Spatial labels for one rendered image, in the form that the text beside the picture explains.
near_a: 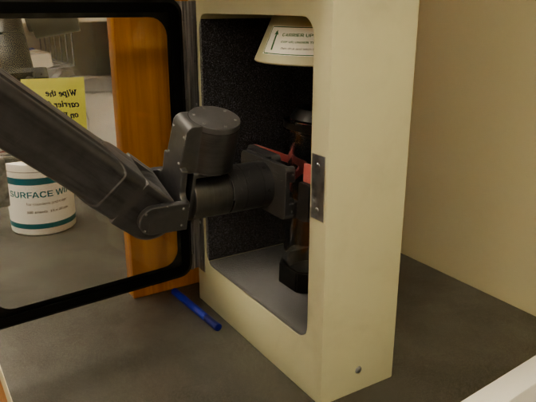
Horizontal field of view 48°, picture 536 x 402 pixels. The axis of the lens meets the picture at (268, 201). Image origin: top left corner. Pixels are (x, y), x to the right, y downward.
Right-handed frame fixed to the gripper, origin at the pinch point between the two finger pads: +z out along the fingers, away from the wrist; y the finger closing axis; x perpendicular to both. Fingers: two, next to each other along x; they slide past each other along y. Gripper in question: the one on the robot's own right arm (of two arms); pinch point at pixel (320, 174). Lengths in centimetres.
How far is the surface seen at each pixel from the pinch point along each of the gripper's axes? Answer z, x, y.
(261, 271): -4.7, 15.5, 6.5
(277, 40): -8.1, -17.2, -1.1
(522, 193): 33.0, 5.4, -8.0
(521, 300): 33.2, 22.4, -10.7
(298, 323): -8.8, 15.4, -8.4
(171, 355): -19.8, 23.4, 4.7
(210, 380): -18.1, 23.3, -3.2
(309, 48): -6.7, -16.6, -5.3
